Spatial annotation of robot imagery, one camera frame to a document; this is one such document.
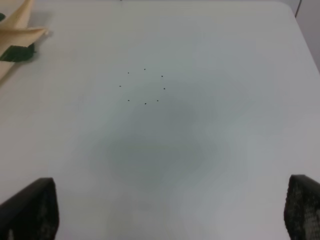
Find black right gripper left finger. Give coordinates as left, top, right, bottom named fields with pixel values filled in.
left=0, top=177, right=60, bottom=240

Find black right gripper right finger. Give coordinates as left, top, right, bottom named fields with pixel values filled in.
left=283, top=174, right=320, bottom=240

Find white linen bag green handles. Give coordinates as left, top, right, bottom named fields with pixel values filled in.
left=0, top=0, right=49, bottom=79

